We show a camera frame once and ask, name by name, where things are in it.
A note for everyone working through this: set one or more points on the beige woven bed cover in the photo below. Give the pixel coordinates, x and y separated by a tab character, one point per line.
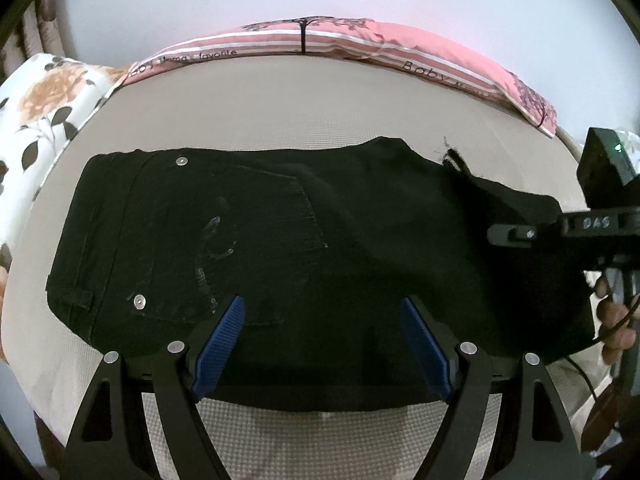
300	105

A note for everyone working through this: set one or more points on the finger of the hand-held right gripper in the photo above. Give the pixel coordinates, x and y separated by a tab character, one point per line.
525	234

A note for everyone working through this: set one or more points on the black pants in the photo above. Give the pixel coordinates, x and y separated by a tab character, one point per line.
300	235

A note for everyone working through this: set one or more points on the pink striped tree-print pillow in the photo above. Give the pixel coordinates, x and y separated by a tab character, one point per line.
400	42

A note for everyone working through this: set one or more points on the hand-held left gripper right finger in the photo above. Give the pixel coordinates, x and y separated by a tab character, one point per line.
425	345

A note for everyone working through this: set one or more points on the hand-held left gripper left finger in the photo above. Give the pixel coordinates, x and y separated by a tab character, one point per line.
220	345

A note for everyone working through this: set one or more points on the beige satin blanket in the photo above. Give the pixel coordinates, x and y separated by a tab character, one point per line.
565	410

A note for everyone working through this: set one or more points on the beige curtain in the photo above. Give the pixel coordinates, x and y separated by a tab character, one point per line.
42	15

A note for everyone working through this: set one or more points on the person's right hand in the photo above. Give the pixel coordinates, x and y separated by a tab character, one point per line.
615	325

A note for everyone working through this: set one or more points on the white floral pillow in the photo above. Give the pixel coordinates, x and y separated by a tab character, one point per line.
45	90

